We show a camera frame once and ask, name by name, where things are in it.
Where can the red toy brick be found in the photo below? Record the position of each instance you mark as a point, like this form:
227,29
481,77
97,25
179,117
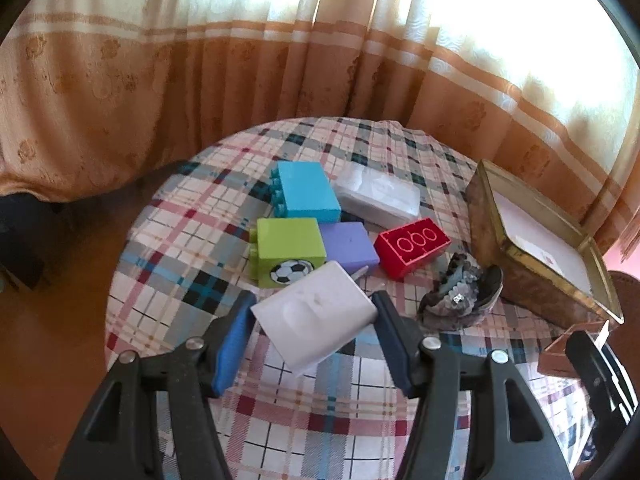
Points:
412,247

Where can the orange and white curtain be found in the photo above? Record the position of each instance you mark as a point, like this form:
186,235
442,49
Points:
200,70

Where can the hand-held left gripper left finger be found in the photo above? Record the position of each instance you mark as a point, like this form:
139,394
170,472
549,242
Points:
232,350

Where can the white translucent plastic box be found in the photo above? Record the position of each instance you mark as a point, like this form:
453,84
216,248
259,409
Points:
377,195

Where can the gold metal tin box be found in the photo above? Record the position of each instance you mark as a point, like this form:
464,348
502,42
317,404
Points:
525,270

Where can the white paper sheet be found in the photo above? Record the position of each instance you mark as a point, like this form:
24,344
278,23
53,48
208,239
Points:
540,230

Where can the white power adapter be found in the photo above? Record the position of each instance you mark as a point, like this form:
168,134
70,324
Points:
315,310

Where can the purple toy brick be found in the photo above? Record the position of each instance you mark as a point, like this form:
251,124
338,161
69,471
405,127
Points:
347,245

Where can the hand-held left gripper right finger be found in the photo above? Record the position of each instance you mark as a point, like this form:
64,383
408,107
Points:
395,345

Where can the tan building block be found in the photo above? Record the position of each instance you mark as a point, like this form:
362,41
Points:
562,355

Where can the green brick with soccer ball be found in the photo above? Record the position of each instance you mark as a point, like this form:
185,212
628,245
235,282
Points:
287,245

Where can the blue toy brick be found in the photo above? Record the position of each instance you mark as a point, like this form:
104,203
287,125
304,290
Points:
305,190

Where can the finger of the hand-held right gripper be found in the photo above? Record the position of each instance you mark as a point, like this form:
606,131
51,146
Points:
590,365

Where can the brown woven chair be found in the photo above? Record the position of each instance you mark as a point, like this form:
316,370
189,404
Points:
627,300

